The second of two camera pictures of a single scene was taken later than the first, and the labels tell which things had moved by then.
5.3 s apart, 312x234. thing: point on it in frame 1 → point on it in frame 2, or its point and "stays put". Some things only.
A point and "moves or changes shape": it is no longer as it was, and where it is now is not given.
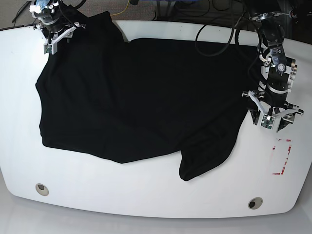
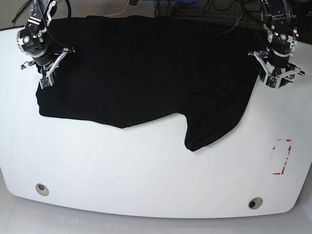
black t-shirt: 125,100 moves or changes shape
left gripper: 55,31 → 46,71
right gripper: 274,103 → 274,75
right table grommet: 255,203 stays put
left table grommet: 42,189 stays put
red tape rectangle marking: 282,170 stays put
